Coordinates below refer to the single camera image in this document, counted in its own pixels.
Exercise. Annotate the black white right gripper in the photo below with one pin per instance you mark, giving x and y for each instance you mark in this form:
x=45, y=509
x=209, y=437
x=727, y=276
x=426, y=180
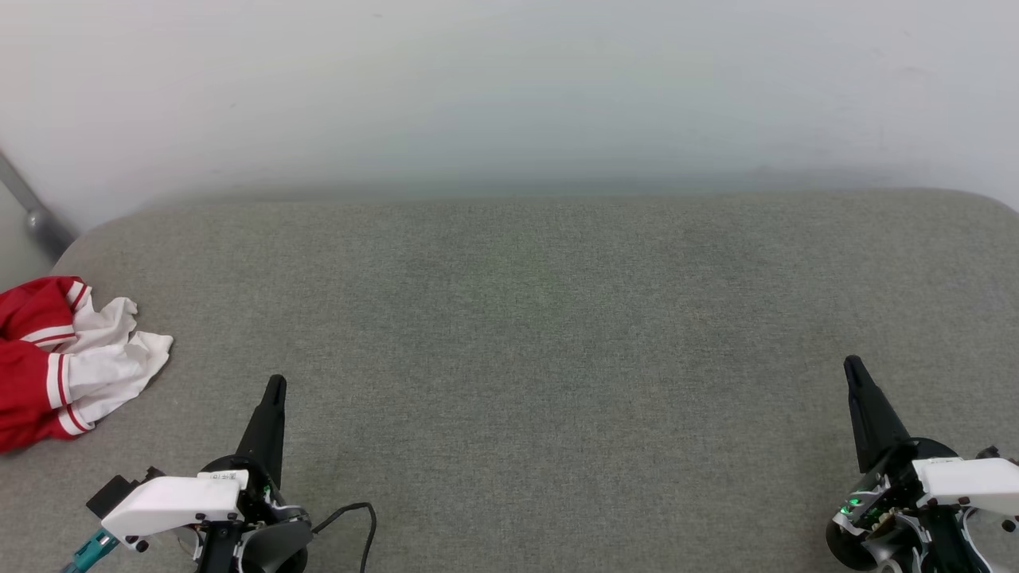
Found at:
x=899, y=509

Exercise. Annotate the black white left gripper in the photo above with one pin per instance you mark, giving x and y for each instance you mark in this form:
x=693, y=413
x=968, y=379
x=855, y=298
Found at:
x=259, y=497

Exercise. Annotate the red and white shirt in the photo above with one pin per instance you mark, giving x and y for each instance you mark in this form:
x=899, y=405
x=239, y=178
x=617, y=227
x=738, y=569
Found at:
x=40, y=374

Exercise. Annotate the grey metal pole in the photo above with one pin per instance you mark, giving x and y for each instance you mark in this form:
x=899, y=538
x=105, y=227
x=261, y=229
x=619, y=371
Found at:
x=36, y=219

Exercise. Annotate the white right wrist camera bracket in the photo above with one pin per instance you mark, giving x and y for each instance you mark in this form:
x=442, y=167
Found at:
x=971, y=481

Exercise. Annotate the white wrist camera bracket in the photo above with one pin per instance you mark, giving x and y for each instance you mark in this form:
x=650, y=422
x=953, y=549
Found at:
x=171, y=501
x=971, y=481

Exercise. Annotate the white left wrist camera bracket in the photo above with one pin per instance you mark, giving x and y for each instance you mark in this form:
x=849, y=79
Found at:
x=171, y=501

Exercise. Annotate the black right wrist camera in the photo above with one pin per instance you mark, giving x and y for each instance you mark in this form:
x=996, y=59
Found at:
x=991, y=454

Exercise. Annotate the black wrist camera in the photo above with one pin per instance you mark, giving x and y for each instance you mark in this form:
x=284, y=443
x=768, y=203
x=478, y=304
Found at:
x=991, y=454
x=119, y=489

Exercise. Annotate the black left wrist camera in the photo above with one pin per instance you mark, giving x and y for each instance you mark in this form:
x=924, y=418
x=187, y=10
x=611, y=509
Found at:
x=119, y=489

